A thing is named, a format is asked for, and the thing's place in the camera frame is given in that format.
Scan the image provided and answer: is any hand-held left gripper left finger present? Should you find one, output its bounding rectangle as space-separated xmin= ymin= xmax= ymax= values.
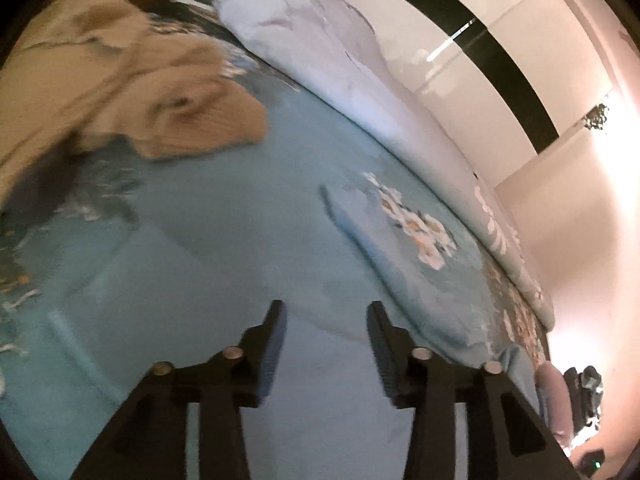
xmin=70 ymin=300 xmax=288 ymax=480

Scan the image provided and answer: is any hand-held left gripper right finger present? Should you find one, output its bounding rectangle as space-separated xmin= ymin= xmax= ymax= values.
xmin=366 ymin=302 xmax=585 ymax=480

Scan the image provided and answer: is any beige knit sweater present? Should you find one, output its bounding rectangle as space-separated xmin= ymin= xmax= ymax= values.
xmin=0 ymin=0 xmax=269 ymax=200

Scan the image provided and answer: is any blue floral bed sheet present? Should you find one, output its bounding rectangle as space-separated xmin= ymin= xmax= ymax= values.
xmin=0 ymin=0 xmax=552 ymax=480

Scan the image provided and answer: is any light blue floral quilt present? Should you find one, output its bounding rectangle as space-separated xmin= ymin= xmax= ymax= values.
xmin=192 ymin=0 xmax=556 ymax=330

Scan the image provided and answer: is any small dark wall plant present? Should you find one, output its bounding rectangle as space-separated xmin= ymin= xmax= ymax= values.
xmin=583 ymin=103 xmax=611 ymax=133

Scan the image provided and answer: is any black wall panel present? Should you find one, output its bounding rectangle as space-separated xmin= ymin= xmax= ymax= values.
xmin=345 ymin=0 xmax=561 ymax=155

